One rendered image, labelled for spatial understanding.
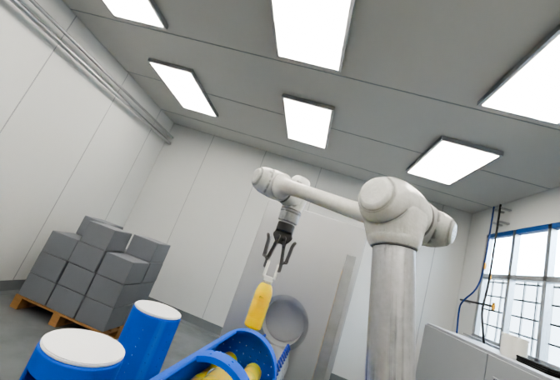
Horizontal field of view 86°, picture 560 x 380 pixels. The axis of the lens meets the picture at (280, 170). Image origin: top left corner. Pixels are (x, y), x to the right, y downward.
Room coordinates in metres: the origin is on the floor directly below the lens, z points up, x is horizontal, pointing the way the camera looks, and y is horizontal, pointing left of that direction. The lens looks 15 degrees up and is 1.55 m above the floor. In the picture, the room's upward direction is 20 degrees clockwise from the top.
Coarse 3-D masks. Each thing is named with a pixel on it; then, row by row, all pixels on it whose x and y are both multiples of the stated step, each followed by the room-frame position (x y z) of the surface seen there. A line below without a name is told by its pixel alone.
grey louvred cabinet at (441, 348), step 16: (432, 336) 2.91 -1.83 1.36; (448, 336) 2.62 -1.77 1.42; (464, 336) 3.06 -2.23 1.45; (432, 352) 2.85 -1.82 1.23; (448, 352) 2.58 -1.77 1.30; (464, 352) 2.35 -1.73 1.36; (480, 352) 2.16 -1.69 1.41; (496, 352) 2.12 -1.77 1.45; (432, 368) 2.80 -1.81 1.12; (448, 368) 2.53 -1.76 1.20; (464, 368) 2.32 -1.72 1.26; (480, 368) 2.13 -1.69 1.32; (496, 368) 1.97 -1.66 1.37; (512, 368) 1.83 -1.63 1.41; (528, 368) 1.73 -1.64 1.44
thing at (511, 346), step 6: (504, 336) 2.19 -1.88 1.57; (510, 336) 2.15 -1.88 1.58; (504, 342) 2.19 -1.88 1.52; (510, 342) 2.15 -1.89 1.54; (516, 342) 2.13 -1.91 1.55; (522, 342) 2.12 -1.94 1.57; (528, 342) 2.12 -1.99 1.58; (504, 348) 2.18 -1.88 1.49; (510, 348) 2.15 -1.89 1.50; (516, 348) 2.13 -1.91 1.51; (522, 348) 2.12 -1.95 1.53; (504, 354) 2.18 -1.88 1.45; (510, 354) 2.14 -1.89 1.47; (516, 354) 2.13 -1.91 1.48; (522, 354) 2.12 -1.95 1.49
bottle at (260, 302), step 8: (264, 280) 1.30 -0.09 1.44; (264, 288) 1.28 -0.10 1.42; (256, 296) 1.29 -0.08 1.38; (264, 296) 1.27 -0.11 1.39; (256, 304) 1.28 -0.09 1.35; (264, 304) 1.28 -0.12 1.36; (248, 312) 1.30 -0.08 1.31; (256, 312) 1.28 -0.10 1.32; (264, 312) 1.29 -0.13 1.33; (248, 320) 1.28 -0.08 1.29; (256, 320) 1.28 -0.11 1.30; (256, 328) 1.28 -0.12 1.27
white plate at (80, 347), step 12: (48, 336) 1.23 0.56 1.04; (60, 336) 1.26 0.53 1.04; (72, 336) 1.29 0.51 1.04; (84, 336) 1.32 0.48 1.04; (96, 336) 1.36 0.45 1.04; (48, 348) 1.15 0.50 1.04; (60, 348) 1.17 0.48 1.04; (72, 348) 1.20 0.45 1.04; (84, 348) 1.23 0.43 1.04; (96, 348) 1.26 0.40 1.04; (108, 348) 1.29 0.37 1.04; (120, 348) 1.33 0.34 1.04; (60, 360) 1.12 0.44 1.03; (72, 360) 1.13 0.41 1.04; (84, 360) 1.16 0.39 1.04; (96, 360) 1.18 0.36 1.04; (108, 360) 1.21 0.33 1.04; (120, 360) 1.25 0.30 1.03
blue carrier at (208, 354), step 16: (224, 336) 1.27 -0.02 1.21; (240, 336) 1.42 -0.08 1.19; (256, 336) 1.35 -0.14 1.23; (208, 352) 1.00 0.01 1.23; (240, 352) 1.41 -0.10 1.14; (256, 352) 1.39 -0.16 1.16; (272, 352) 1.36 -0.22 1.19; (176, 368) 0.85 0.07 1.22; (192, 368) 1.24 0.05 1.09; (224, 368) 0.95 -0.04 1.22; (240, 368) 0.99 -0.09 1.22; (272, 368) 1.32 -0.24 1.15
